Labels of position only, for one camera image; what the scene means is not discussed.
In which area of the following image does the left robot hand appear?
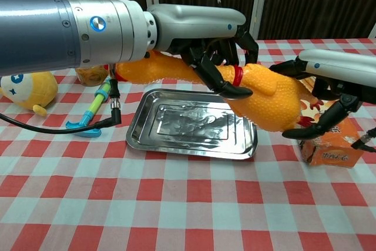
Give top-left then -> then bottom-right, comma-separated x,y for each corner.
143,3 -> 260,101

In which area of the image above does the orange rubber toy chicken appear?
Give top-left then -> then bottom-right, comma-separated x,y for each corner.
114,50 -> 324,133

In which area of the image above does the blue green water squirter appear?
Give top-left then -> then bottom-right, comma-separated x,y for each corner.
65,76 -> 114,138

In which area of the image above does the red white checkered tablecloth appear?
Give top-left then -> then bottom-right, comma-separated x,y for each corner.
0,38 -> 376,251

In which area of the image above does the orange biscuit box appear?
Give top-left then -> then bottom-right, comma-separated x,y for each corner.
298,76 -> 366,169

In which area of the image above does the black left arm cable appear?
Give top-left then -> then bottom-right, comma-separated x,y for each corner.
0,62 -> 123,135

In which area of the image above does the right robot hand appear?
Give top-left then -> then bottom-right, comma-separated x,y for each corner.
269,49 -> 376,140

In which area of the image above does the rectangular metal tray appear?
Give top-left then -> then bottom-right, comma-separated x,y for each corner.
125,88 -> 259,162

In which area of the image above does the yellow plush toy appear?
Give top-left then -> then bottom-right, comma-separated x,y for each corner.
0,71 -> 59,117

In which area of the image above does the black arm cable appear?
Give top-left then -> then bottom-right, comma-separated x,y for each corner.
0,62 -> 123,135
350,126 -> 376,153

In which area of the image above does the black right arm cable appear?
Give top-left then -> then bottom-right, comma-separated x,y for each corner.
350,126 -> 376,153

